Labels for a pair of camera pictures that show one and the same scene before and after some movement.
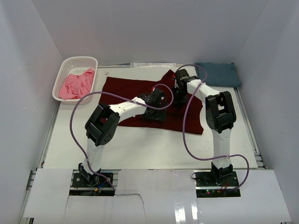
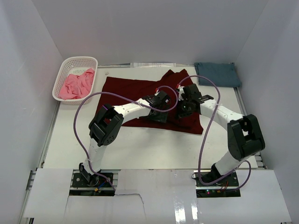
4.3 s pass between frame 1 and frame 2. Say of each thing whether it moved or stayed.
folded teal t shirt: stayed
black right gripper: moved
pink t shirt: stayed
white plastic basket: stayed
